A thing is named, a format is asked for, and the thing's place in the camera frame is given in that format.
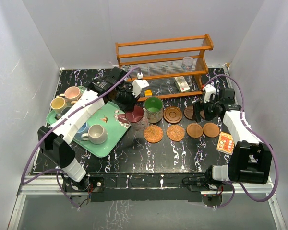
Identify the green floral serving tray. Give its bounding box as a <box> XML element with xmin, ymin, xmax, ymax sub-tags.
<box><xmin>44</xmin><ymin>90</ymin><xmax>129</xmax><ymax>158</ymax></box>

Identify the dark walnut coaster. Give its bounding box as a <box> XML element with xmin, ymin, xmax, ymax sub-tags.
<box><xmin>184</xmin><ymin>106</ymin><xmax>194</xmax><ymax>120</ymax></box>
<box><xmin>200</xmin><ymin>110</ymin><xmax>205</xmax><ymax>119</ymax></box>

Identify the white speckled mug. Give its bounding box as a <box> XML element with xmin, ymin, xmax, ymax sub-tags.
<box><xmin>81</xmin><ymin>124</ymin><xmax>108</xmax><ymax>145</ymax></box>

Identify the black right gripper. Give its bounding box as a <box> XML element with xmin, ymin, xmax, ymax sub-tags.
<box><xmin>192</xmin><ymin>94</ymin><xmax>221</xmax><ymax>122</ymax></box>

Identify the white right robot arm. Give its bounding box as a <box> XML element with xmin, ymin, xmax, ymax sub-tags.
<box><xmin>192</xmin><ymin>84</ymin><xmax>272</xmax><ymax>190</ymax></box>

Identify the green white flat box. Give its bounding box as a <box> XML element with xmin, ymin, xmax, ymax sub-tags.
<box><xmin>174</xmin><ymin>76</ymin><xmax>190</xmax><ymax>93</ymax></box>

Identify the orange wooden rack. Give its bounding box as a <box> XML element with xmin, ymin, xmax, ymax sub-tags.
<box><xmin>115</xmin><ymin>34</ymin><xmax>214</xmax><ymax>99</ymax></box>

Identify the yellow mug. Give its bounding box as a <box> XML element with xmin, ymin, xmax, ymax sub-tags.
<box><xmin>50</xmin><ymin>96</ymin><xmax>68</xmax><ymax>114</ymax></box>

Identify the pink mug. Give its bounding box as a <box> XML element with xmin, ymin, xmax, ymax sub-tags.
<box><xmin>59</xmin><ymin>86</ymin><xmax>82</xmax><ymax>104</ymax></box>

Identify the dark grooved wooden coaster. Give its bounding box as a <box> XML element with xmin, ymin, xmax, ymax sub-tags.
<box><xmin>163</xmin><ymin>106</ymin><xmax>183</xmax><ymax>124</ymax></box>

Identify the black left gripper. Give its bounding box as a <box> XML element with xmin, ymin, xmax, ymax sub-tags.
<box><xmin>114</xmin><ymin>85</ymin><xmax>140</xmax><ymax>113</ymax></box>

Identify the aluminium table frame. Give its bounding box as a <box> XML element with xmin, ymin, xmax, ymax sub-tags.
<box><xmin>8</xmin><ymin>67</ymin><xmax>288</xmax><ymax>230</ymax></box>

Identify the smooth brown wooden coaster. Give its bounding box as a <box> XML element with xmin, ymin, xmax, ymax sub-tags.
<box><xmin>186</xmin><ymin>123</ymin><xmax>203</xmax><ymax>138</ymax></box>
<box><xmin>203</xmin><ymin>122</ymin><xmax>220</xmax><ymax>138</ymax></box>

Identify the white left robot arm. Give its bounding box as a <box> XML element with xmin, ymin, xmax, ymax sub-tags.
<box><xmin>37</xmin><ymin>67</ymin><xmax>142</xmax><ymax>191</ymax></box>

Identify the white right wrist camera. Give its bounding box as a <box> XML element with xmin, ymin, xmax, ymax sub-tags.
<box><xmin>202</xmin><ymin>84</ymin><xmax>216</xmax><ymax>103</ymax></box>

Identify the yellow small block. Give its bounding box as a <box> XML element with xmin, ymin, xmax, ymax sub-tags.
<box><xmin>144</xmin><ymin>90</ymin><xmax>152</xmax><ymax>97</ymax></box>

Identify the maroon speckled mug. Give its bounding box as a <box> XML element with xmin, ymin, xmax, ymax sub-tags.
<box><xmin>117</xmin><ymin>105</ymin><xmax>148</xmax><ymax>131</ymax></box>

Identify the grey blue mug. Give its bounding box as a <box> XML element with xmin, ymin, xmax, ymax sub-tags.
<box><xmin>61</xmin><ymin>106</ymin><xmax>71</xmax><ymax>116</ymax></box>

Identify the green floral mug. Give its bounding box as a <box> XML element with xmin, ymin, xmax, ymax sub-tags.
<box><xmin>144</xmin><ymin>97</ymin><xmax>164</xmax><ymax>124</ymax></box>

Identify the woven rattan coaster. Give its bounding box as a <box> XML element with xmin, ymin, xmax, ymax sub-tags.
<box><xmin>167</xmin><ymin>125</ymin><xmax>185</xmax><ymax>141</ymax></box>
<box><xmin>144</xmin><ymin>125</ymin><xmax>164</xmax><ymax>143</ymax></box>

